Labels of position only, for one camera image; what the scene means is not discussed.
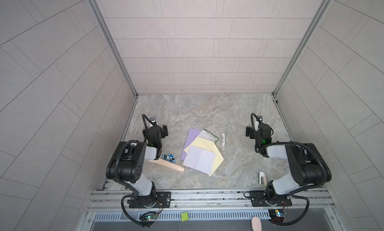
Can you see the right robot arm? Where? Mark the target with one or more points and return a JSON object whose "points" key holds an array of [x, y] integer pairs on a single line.
{"points": [[307, 168]]}

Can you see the white pink stapler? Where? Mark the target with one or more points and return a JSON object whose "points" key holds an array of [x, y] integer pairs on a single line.
{"points": [[263, 178]]}

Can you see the left circuit board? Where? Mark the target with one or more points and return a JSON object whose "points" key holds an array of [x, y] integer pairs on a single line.
{"points": [[149, 217]]}

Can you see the circuit board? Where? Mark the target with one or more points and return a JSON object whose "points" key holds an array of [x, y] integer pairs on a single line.
{"points": [[149, 217], [278, 216]]}

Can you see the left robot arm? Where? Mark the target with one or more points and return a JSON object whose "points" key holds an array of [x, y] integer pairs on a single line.
{"points": [[127, 164]]}

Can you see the beige wooden rolling pin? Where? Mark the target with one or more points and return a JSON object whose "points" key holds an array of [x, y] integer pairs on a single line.
{"points": [[168, 165]]}

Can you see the blue toy car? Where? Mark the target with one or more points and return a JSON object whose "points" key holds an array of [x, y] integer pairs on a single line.
{"points": [[169, 158]]}

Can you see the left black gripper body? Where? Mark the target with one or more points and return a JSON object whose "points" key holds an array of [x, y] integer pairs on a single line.
{"points": [[155, 130]]}

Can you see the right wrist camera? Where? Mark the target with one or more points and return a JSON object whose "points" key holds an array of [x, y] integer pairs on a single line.
{"points": [[259, 119]]}

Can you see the purple paper sheet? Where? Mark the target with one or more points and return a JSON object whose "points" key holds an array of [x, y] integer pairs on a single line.
{"points": [[192, 135]]}

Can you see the floral green card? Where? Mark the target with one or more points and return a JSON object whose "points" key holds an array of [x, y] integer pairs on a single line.
{"points": [[204, 134]]}

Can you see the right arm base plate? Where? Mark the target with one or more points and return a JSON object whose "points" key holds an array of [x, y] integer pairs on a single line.
{"points": [[262, 199]]}

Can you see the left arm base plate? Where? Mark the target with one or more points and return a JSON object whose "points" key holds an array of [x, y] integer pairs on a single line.
{"points": [[153, 201]]}

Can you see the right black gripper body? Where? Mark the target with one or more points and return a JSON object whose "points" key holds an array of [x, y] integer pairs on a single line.
{"points": [[249, 131]]}

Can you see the pink oval eraser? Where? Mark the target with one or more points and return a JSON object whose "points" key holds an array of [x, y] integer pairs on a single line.
{"points": [[256, 224]]}

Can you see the yellow envelope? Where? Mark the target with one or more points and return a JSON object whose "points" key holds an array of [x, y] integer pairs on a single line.
{"points": [[210, 146]]}

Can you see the right circuit board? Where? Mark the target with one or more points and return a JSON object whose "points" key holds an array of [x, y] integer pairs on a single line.
{"points": [[278, 216]]}

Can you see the green sticky note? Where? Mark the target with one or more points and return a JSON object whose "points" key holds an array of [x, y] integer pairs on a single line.
{"points": [[184, 216]]}

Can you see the white glue stick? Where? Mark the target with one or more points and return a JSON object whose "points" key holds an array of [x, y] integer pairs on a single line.
{"points": [[223, 140]]}

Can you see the aluminium rail frame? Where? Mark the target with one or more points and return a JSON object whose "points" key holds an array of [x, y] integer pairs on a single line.
{"points": [[215, 199]]}

